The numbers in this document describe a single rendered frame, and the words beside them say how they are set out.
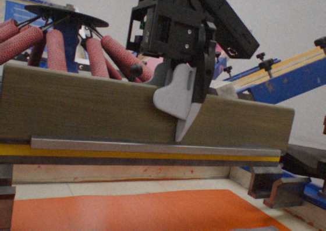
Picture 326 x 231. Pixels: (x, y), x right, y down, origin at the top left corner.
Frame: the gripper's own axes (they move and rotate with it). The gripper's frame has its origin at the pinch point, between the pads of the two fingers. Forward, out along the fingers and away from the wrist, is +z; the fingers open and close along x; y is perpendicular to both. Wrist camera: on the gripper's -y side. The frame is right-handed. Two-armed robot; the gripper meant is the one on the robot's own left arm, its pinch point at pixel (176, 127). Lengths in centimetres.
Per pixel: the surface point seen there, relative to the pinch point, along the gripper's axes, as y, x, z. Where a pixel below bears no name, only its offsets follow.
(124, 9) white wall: -138, -413, -95
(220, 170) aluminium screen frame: -23.0, -15.2, 11.6
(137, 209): 1.0, -4.8, 13.5
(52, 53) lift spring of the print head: 8, -58, -7
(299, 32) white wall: -200, -146, -63
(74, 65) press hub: -4, -81, -4
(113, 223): 5.7, -1.8, 13.6
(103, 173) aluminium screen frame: 3.0, -15.2, 12.0
